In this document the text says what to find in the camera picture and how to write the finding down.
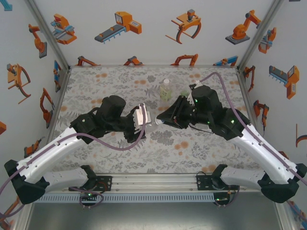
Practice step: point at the clear bottle yellow green label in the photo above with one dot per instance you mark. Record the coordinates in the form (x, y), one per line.
(166, 94)

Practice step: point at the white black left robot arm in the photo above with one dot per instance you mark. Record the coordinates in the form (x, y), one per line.
(50, 153)

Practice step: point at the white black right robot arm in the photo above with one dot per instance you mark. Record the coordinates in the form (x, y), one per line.
(263, 153)

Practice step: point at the grey floral table cloth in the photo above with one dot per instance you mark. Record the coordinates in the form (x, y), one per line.
(144, 72)

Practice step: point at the small circuit board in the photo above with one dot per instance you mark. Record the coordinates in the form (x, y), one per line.
(220, 199)
(88, 195)

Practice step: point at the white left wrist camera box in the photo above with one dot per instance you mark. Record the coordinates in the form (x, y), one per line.
(142, 117)

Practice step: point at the aluminium table side rail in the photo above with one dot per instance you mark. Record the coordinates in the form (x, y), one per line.
(248, 95)
(59, 95)

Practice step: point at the thin aluminium rear rail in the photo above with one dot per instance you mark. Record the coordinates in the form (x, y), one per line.
(153, 65)

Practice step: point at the wide aluminium mounting rail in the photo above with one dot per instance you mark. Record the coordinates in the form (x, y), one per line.
(153, 183)

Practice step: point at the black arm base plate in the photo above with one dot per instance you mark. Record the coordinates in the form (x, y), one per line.
(108, 183)
(201, 182)

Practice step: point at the aluminium frame post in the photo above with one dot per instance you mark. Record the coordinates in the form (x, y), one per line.
(49, 36)
(258, 36)

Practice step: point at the aluminium frame leg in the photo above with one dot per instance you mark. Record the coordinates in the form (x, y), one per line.
(20, 222)
(285, 220)

